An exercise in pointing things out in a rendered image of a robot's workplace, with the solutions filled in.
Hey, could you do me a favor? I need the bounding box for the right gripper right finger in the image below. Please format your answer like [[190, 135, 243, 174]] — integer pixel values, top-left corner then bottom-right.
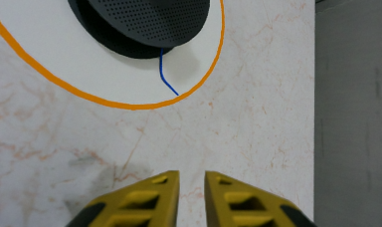
[[204, 170, 301, 227]]

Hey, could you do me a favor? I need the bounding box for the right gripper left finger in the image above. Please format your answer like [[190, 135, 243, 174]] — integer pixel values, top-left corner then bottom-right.
[[84, 170, 180, 227]]

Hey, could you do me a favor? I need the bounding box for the orange painted ring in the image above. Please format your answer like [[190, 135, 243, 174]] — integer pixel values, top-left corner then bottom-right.
[[0, 0, 225, 111]]

